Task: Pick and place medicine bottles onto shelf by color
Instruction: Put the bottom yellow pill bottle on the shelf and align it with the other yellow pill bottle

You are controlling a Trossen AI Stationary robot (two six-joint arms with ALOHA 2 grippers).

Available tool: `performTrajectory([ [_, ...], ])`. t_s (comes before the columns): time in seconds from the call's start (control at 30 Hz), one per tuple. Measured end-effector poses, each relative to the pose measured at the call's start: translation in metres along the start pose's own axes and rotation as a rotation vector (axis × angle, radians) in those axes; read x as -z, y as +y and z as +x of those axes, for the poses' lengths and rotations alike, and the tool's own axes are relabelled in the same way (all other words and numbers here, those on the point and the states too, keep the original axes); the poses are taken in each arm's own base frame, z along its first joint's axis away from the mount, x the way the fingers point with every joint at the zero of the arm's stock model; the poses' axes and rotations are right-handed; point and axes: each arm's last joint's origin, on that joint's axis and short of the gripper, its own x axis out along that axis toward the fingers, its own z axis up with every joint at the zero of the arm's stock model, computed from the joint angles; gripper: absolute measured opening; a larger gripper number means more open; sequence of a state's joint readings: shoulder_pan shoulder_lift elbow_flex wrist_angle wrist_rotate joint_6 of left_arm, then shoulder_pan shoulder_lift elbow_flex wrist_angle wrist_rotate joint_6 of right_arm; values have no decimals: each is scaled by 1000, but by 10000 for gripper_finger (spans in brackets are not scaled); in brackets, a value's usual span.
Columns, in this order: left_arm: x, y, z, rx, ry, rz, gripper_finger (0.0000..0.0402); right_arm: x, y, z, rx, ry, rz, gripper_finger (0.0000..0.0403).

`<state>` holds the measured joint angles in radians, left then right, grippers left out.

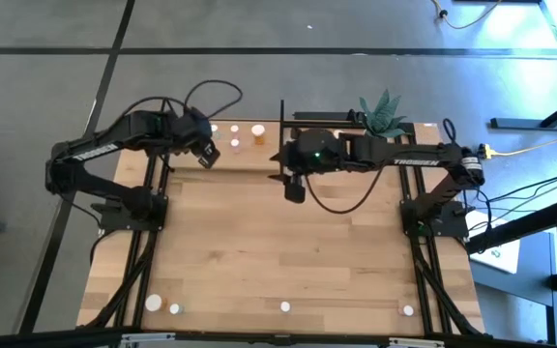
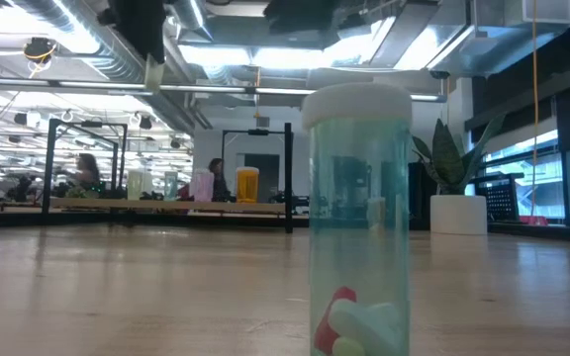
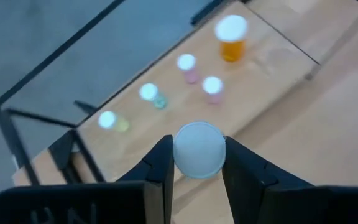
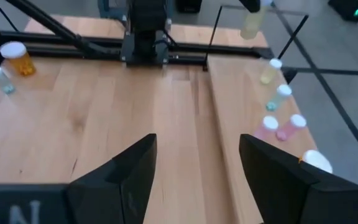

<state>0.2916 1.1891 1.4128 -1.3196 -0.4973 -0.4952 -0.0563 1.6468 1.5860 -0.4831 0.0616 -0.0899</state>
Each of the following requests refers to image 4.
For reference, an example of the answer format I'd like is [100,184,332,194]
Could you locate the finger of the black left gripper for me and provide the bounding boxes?
[239,0,262,13]

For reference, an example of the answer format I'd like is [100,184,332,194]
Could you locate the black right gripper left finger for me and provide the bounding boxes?
[0,133,158,224]

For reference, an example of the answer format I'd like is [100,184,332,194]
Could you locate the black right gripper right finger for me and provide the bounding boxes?
[239,133,358,224]

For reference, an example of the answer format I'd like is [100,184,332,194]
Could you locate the yellow medicine bottle white cap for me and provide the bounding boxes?
[259,58,283,85]
[240,0,273,40]

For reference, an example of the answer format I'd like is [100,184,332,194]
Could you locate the large orange medicine bottle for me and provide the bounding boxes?
[297,149,334,174]
[0,40,37,77]

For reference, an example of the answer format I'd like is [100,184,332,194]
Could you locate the pink medicine bottle white cap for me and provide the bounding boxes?
[275,113,307,142]
[253,115,280,141]

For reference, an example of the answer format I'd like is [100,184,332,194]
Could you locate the black equipment case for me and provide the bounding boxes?
[175,0,203,14]

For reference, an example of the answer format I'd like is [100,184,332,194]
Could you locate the black computer green lights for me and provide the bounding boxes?
[328,0,358,22]

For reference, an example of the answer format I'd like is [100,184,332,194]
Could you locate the wooden shelf black metal frame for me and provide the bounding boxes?
[203,4,319,224]

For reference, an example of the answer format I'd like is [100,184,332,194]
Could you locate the black aluminium rig frame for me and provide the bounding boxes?
[0,0,275,68]

